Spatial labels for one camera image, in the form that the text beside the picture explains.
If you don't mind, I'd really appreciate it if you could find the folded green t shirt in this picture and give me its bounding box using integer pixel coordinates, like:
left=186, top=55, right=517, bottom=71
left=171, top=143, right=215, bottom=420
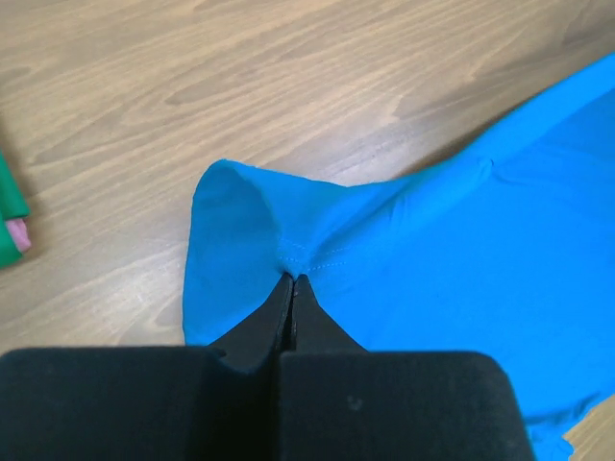
left=0, top=156, right=30, bottom=268

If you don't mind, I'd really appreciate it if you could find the blue t shirt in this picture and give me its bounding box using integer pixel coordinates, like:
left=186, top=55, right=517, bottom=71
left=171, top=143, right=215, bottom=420
left=183, top=56, right=614, bottom=460

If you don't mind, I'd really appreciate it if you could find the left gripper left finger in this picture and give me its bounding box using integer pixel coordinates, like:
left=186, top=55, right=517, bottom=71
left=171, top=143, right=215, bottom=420
left=1, top=276, right=293, bottom=460

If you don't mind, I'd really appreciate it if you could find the folded pink t shirt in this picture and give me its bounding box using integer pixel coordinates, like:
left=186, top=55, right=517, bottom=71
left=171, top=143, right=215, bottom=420
left=5, top=218, right=32, bottom=254

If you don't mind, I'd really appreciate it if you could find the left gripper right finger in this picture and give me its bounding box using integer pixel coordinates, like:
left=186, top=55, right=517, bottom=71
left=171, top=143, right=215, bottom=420
left=279, top=277, right=533, bottom=460

